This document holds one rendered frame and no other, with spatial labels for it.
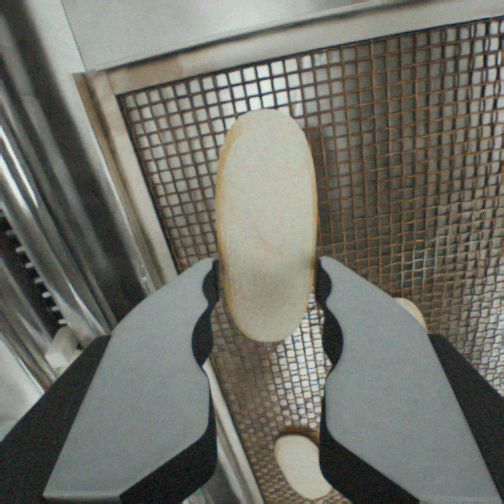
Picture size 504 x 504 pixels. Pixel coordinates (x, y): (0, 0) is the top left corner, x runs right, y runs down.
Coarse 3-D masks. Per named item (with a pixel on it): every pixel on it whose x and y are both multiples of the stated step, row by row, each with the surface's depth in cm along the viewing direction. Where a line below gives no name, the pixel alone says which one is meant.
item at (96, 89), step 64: (384, 0) 12; (448, 0) 12; (128, 64) 14; (192, 64) 14; (256, 64) 14; (320, 128) 15; (384, 128) 15; (128, 192) 17; (384, 192) 16; (448, 192) 16; (192, 256) 19; (320, 256) 18; (448, 256) 18; (320, 320) 20; (256, 384) 23; (320, 384) 23
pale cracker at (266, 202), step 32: (256, 128) 11; (288, 128) 11; (224, 160) 11; (256, 160) 11; (288, 160) 11; (224, 192) 12; (256, 192) 12; (288, 192) 12; (224, 224) 12; (256, 224) 12; (288, 224) 12; (224, 256) 13; (256, 256) 13; (288, 256) 13; (224, 288) 14; (256, 288) 13; (288, 288) 13; (256, 320) 14; (288, 320) 14
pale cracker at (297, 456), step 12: (276, 444) 26; (288, 444) 26; (300, 444) 25; (312, 444) 26; (276, 456) 27; (288, 456) 26; (300, 456) 26; (312, 456) 26; (288, 468) 27; (300, 468) 27; (312, 468) 27; (288, 480) 28; (300, 480) 27; (312, 480) 27; (324, 480) 28; (300, 492) 29; (312, 492) 29; (324, 492) 29
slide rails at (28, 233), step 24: (0, 168) 19; (0, 192) 19; (24, 216) 20; (24, 240) 21; (0, 264) 21; (48, 264) 22; (0, 288) 22; (48, 288) 23; (24, 312) 23; (72, 312) 24; (24, 336) 24; (48, 336) 24
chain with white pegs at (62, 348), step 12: (0, 216) 21; (0, 228) 21; (12, 228) 22; (12, 240) 22; (12, 252) 22; (24, 252) 22; (24, 264) 23; (36, 276) 24; (36, 288) 24; (48, 300) 25; (48, 312) 25; (60, 324) 25; (60, 336) 24; (72, 336) 25; (60, 348) 23; (72, 348) 24; (48, 360) 23; (60, 360) 23
